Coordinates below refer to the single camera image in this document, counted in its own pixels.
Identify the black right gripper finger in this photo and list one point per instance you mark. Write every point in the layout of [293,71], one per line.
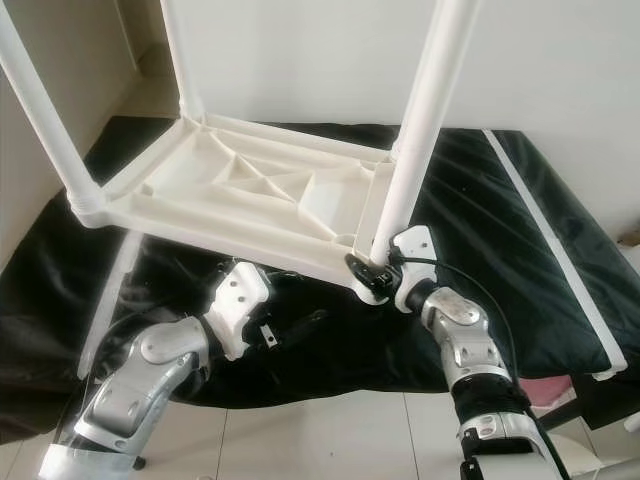
[362,270]

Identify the grey tape strip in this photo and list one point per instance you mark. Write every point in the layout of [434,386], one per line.
[555,240]
[108,305]

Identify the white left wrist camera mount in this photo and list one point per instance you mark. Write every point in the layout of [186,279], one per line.
[240,290]

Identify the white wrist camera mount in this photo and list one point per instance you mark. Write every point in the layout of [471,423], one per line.
[415,242]
[240,290]

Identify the black metal table frame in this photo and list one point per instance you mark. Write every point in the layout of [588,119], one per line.
[590,412]

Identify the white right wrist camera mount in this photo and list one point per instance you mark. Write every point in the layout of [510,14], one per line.
[415,242]

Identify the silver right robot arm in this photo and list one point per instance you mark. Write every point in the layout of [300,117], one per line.
[465,335]

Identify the white standing fan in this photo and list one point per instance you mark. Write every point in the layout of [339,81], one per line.
[600,462]

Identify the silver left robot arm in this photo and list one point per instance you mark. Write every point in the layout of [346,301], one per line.
[140,390]

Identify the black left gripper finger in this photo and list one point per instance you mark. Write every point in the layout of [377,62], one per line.
[307,324]

